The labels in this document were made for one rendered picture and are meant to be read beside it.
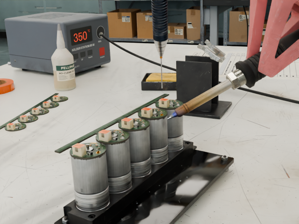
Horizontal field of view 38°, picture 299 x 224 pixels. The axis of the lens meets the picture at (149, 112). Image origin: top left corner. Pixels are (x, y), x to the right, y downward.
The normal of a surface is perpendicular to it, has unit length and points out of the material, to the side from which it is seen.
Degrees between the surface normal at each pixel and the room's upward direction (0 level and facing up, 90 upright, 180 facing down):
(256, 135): 0
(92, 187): 90
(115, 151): 90
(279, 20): 108
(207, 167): 0
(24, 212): 0
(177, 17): 90
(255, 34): 87
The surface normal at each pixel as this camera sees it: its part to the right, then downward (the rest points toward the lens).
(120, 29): -0.30, 0.31
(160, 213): -0.04, -0.94
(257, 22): 0.24, 0.26
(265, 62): 0.14, 0.46
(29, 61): -0.56, 0.29
